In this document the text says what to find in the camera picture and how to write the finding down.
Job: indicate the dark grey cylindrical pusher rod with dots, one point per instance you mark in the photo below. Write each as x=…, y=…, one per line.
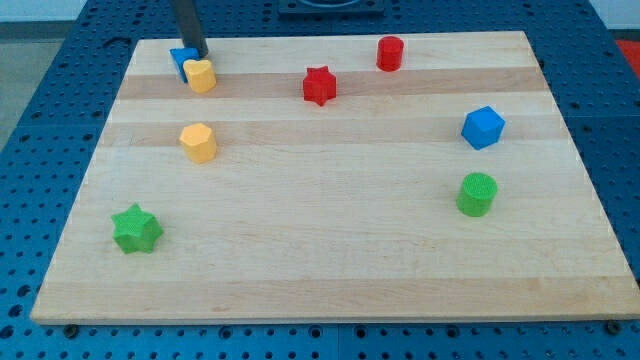
x=189, y=25

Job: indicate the red star block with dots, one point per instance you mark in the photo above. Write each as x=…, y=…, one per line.
x=319, y=85

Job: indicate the green star block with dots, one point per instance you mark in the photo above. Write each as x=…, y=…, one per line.
x=136, y=230

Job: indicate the blue cube block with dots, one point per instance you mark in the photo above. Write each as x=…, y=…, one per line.
x=180, y=56

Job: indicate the yellow heart block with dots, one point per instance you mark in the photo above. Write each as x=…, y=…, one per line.
x=200, y=75

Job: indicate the yellow hexagon block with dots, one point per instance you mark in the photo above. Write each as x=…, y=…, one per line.
x=198, y=142

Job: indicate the red cylinder block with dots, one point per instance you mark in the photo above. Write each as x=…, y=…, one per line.
x=390, y=53

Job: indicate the light wooden board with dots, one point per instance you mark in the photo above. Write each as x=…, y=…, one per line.
x=344, y=212

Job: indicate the blue hexagon block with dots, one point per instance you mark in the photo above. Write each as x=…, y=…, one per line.
x=482, y=127

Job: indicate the green cylinder block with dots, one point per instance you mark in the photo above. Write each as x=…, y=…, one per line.
x=476, y=194

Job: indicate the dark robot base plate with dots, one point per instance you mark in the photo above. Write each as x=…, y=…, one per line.
x=290, y=8

